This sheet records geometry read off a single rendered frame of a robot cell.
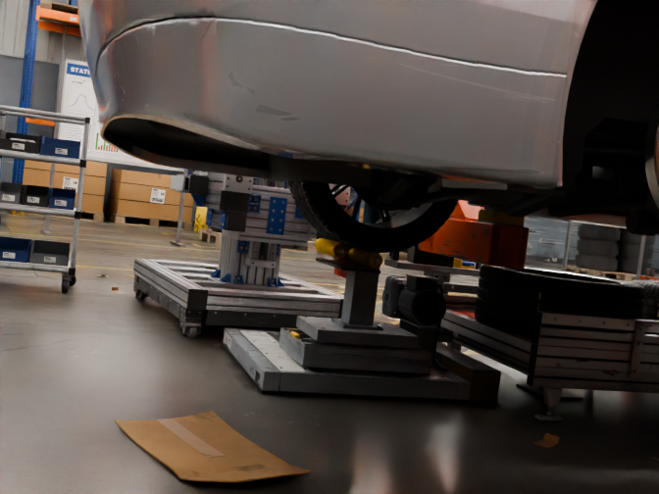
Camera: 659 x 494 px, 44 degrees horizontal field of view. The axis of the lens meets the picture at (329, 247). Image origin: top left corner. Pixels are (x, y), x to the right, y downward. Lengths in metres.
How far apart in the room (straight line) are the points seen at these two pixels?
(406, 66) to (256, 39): 0.21
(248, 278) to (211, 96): 3.03
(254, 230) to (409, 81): 2.79
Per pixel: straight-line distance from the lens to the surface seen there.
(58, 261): 4.81
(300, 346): 2.95
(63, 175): 12.59
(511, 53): 1.20
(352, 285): 3.06
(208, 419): 2.43
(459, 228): 3.36
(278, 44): 1.09
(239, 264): 4.09
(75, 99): 9.23
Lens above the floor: 0.68
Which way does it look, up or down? 3 degrees down
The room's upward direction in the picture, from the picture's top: 7 degrees clockwise
